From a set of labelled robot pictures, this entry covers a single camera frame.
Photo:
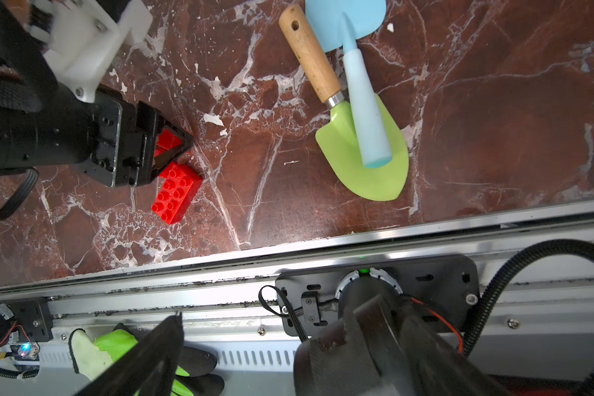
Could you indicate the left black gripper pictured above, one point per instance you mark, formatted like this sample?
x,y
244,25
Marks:
x,y
64,133

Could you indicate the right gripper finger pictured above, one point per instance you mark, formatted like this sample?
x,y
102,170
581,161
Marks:
x,y
148,368

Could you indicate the red lego cluster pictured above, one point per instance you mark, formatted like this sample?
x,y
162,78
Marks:
x,y
180,186
166,141

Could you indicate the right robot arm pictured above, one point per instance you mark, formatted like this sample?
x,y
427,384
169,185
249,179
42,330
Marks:
x,y
379,346

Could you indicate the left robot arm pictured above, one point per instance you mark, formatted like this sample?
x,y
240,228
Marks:
x,y
28,84

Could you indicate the green work glove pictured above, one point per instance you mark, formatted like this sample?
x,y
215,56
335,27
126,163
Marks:
x,y
194,375

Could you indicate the red lego cluster bottom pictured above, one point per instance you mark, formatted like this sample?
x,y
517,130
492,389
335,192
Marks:
x,y
180,186

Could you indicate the green toy trowel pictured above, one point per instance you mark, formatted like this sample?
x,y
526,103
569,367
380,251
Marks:
x,y
337,140

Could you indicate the light blue toy shovel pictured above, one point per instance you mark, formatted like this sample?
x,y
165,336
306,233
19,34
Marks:
x,y
340,24

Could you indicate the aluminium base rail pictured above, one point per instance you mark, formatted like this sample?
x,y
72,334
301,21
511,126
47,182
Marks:
x,y
235,304

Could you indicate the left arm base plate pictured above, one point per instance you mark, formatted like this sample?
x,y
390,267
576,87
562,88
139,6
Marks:
x,y
15,321

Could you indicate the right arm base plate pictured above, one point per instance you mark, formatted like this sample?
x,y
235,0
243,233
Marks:
x,y
445,285

